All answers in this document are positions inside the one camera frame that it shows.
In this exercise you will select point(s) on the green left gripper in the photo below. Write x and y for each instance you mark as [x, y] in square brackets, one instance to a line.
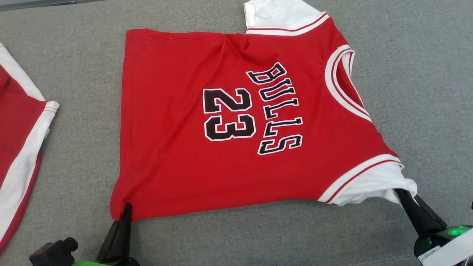
[92, 263]

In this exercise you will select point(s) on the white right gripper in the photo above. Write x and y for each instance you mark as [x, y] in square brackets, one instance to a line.
[443, 244]

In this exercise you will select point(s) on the red Bulls 23 jersey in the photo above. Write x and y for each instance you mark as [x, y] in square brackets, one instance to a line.
[166, 147]

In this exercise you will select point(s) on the red shorts with white stripe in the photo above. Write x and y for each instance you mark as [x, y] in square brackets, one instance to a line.
[14, 129]

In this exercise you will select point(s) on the black left wrist camera block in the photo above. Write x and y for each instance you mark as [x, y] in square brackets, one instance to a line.
[51, 253]

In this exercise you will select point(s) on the grey partition base rail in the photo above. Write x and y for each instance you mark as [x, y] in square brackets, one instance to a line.
[37, 4]

